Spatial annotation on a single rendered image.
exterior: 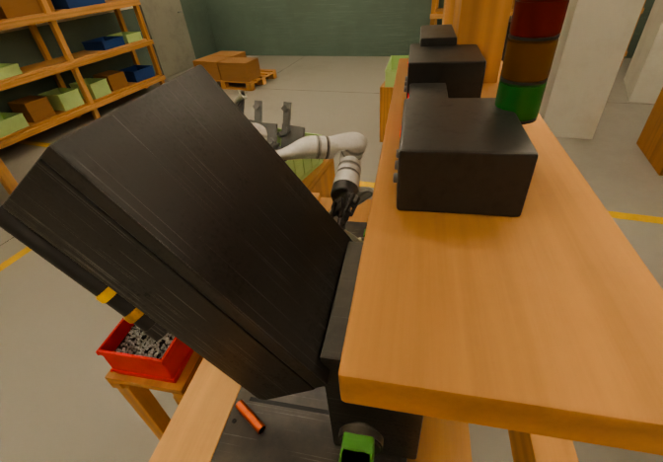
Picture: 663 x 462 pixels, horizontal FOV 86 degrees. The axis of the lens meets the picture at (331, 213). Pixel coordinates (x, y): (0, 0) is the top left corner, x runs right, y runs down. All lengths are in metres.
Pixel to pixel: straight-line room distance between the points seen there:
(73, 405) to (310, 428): 1.71
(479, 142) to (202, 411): 0.89
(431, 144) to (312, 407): 0.75
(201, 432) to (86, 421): 1.40
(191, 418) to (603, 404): 0.90
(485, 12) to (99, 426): 2.27
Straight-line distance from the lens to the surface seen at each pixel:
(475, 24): 0.82
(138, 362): 1.22
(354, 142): 1.09
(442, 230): 0.39
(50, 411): 2.53
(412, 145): 0.38
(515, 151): 0.38
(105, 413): 2.35
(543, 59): 0.47
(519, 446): 0.63
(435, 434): 0.98
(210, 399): 1.05
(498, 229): 0.40
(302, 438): 0.96
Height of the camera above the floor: 1.78
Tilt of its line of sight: 36 degrees down
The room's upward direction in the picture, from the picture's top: 5 degrees counter-clockwise
